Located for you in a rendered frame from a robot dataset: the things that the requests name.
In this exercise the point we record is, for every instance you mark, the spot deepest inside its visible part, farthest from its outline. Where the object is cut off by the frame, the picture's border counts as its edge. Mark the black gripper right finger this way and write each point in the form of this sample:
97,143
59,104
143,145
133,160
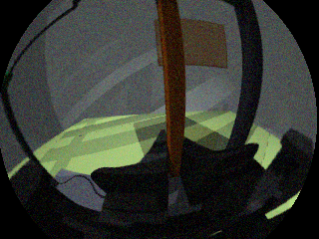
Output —
200,166

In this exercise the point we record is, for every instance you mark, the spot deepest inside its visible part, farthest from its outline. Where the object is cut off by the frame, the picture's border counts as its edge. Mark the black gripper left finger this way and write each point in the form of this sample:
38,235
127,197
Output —
149,175

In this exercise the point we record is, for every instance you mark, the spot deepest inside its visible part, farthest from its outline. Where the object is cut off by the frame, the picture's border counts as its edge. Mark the orange handle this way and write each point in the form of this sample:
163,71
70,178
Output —
174,85

